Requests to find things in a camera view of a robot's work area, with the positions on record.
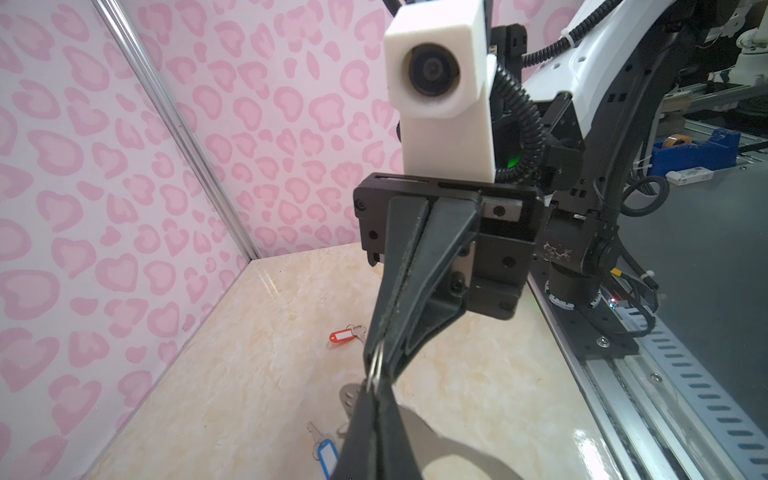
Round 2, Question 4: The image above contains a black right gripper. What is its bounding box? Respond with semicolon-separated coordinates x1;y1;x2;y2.
353;173;544;380

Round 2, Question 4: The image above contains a blue tape dispenser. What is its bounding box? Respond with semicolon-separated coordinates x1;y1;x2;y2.
648;128;741;177

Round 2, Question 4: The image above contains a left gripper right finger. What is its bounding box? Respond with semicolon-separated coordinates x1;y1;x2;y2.
374;380;422;480

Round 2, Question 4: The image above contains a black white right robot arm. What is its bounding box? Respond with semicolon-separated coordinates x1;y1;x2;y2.
353;1;737;380

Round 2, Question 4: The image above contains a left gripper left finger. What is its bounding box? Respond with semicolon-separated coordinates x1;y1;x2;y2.
331;384;378;480

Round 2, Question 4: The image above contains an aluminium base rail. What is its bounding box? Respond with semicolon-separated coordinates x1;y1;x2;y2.
529;281;767;479

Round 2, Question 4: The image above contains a key with blue tag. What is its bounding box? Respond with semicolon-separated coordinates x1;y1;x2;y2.
307;422;339;479

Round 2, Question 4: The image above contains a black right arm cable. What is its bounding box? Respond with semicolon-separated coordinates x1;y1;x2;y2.
488;0;625;186

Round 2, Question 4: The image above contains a key with red tag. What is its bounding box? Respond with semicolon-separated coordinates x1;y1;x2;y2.
329;325;367;345

